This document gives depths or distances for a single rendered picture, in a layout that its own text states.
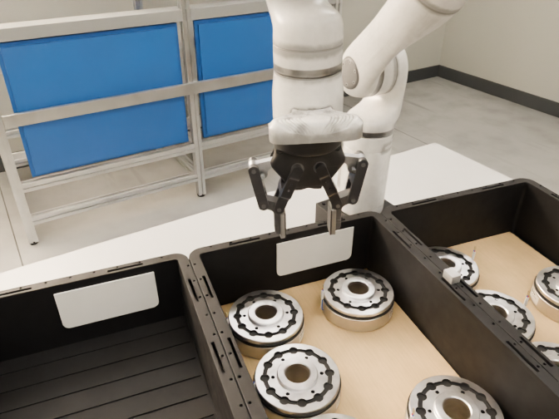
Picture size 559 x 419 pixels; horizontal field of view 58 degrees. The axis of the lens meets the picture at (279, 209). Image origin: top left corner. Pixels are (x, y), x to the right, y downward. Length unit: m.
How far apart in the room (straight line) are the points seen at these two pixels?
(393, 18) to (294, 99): 0.34
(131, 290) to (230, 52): 1.91
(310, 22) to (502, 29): 3.93
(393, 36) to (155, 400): 0.61
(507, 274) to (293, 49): 0.54
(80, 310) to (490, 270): 0.62
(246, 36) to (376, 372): 2.04
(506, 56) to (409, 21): 3.60
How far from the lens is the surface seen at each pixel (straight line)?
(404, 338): 0.73
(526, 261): 0.93
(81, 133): 2.37
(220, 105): 2.55
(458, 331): 0.68
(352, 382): 0.67
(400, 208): 0.81
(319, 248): 0.77
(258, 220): 1.18
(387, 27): 0.83
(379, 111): 0.95
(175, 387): 0.67
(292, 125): 0.48
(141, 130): 2.44
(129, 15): 2.30
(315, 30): 0.49
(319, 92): 0.51
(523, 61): 4.30
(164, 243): 1.13
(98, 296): 0.71
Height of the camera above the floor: 1.34
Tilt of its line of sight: 32 degrees down
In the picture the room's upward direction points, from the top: straight up
